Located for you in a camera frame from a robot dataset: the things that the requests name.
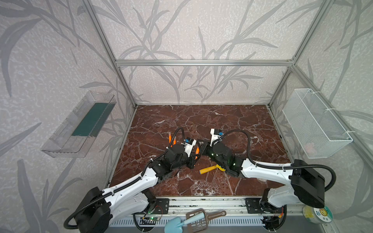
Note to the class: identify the brown toy rake sieve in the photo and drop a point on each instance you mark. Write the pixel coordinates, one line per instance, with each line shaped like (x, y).
(202, 224)

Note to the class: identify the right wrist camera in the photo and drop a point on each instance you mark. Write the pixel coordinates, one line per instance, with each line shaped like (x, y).
(216, 134)

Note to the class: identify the clear plastic wall bin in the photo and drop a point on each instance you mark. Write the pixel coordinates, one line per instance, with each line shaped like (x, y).
(76, 135)

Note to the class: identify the white wire mesh basket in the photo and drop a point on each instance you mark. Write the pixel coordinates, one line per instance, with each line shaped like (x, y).
(317, 129)

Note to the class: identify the yellow toy shovel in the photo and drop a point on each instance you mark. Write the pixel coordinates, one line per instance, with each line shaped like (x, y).
(206, 170)

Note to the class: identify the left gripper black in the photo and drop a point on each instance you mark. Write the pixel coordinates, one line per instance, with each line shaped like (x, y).
(192, 158)

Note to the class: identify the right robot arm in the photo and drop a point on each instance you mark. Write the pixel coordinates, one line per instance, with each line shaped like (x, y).
(301, 182)

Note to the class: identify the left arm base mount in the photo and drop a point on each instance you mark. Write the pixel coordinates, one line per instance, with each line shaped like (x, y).
(158, 206)

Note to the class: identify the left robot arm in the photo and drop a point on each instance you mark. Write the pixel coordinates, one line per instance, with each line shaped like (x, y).
(100, 208)

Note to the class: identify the light blue toy shovel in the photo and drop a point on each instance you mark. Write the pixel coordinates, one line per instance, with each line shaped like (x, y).
(176, 225)

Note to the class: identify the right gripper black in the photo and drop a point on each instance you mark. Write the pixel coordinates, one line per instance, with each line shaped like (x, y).
(206, 149)

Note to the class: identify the small circuit board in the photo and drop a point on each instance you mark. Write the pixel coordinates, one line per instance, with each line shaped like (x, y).
(152, 220)

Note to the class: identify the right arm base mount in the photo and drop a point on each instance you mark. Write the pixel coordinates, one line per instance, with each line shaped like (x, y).
(254, 206)

